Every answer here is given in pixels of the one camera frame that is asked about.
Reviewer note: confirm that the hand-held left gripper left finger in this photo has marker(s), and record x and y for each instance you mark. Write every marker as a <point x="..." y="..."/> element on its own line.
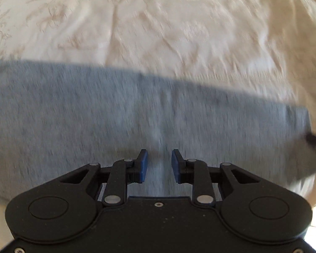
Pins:
<point x="143" y="166"/>

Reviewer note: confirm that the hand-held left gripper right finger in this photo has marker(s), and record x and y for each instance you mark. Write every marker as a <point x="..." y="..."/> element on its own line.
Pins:
<point x="175" y="166"/>

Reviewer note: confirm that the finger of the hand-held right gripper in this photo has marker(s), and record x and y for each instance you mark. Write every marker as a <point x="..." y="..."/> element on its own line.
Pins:
<point x="315" y="139"/>

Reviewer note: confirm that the grey pants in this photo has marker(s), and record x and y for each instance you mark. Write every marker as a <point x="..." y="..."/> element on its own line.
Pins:
<point x="94" y="121"/>

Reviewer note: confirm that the cream embroidered bedspread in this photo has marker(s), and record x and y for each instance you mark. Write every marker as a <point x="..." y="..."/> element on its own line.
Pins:
<point x="173" y="26"/>

